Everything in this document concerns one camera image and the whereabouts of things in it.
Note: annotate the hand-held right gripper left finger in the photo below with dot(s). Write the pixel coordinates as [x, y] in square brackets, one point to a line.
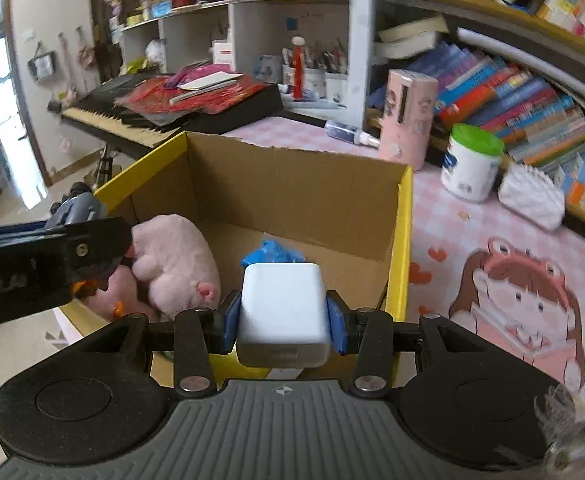
[231, 322]

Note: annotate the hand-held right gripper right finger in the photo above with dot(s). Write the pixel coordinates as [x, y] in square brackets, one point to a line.
[336, 322]

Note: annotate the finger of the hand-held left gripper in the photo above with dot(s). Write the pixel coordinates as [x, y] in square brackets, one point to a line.
[12, 234]
[97, 247]

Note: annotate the small pink plush toy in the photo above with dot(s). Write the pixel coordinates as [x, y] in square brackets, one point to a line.
[117, 285]

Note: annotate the grey toy car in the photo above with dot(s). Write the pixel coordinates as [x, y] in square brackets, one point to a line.
[80, 207]

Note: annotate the white charger cube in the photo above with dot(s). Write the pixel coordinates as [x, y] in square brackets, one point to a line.
[282, 310]

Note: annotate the large pink plush pig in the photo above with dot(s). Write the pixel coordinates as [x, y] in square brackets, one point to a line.
[172, 255]

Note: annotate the blue crinkled toy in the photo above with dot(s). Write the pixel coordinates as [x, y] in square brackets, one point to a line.
[270, 254]

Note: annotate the yellow cardboard box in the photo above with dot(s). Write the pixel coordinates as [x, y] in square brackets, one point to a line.
[297, 195]

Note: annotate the black keyboard stand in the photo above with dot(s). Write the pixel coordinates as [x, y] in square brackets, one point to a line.
[105, 162]

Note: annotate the pink checked printed tablecloth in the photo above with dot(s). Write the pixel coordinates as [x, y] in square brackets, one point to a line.
[472, 225]

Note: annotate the black electronic keyboard piano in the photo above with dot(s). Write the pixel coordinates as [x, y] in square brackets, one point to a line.
[232, 112]

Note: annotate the white booklet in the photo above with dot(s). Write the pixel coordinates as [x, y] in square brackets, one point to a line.
[212, 81]

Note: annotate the white plastic bag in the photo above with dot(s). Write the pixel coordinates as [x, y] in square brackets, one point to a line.
[155, 52]

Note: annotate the white jar green lid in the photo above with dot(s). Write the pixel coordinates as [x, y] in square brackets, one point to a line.
[472, 170]

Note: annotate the dark wooden door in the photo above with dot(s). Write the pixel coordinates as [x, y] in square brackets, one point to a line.
[107, 35]

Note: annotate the pink cylindrical appliance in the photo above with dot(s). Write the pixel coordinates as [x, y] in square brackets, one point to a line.
[407, 115]

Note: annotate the white red small box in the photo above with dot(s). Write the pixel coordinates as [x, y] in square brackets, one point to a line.
[223, 54]

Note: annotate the white quilted pouch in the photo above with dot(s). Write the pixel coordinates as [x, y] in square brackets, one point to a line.
[532, 197]

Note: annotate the light blue box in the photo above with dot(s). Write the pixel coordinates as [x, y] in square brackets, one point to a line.
[161, 9]

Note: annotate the red tassel ornament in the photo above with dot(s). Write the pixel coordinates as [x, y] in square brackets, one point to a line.
[298, 67]

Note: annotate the white wooden bookshelf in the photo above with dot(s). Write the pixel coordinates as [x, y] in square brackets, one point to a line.
[360, 50]

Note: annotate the white shelf unit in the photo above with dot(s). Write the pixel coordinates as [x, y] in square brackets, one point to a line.
[262, 25]

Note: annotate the thick white paged book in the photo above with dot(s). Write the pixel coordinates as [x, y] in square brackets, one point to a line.
[412, 29]
[405, 47]

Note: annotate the long white tube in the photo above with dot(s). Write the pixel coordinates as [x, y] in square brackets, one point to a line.
[522, 57]

